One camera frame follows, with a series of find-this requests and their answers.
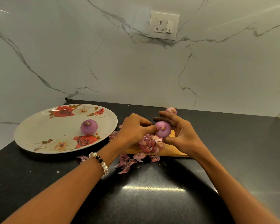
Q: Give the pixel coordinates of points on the person's left hand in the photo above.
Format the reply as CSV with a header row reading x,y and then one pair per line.
x,y
130,132

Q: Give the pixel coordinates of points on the person's right hand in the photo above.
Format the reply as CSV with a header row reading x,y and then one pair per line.
x,y
184,137

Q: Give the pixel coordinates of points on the person's right thumb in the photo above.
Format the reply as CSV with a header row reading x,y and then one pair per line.
x,y
170,141

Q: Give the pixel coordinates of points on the person's left thumb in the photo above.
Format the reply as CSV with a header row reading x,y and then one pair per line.
x,y
150,130

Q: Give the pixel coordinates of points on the peeled purple onion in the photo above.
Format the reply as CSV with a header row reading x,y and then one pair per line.
x,y
163,131
89,127

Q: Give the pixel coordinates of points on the person's right forearm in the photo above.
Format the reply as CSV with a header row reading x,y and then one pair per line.
x,y
231,191

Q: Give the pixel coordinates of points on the person's left forearm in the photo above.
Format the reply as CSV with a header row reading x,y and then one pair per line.
x,y
67,193

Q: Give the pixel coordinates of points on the wooden cutting board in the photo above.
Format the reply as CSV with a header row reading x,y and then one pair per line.
x,y
170,151

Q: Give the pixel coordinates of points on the pile of onion peels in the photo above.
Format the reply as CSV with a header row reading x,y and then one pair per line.
x,y
148,145

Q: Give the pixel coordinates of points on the unpeeled red onion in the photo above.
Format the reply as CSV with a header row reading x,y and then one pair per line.
x,y
171,110

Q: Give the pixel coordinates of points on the white rose print plate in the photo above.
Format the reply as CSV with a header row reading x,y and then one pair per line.
x,y
49,130

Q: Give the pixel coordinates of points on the white wall socket with switch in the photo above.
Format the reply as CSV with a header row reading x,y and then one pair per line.
x,y
163,26

